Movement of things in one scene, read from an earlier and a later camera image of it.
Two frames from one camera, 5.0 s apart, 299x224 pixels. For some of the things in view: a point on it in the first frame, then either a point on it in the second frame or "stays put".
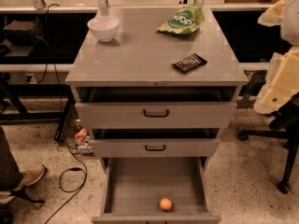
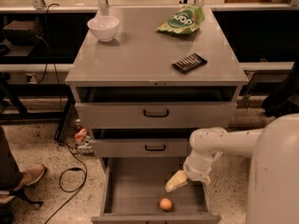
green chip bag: [186, 21] stays put
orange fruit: [165, 203] stays put
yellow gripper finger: [274, 15] → [179, 178]
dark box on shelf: [21, 33] stays put
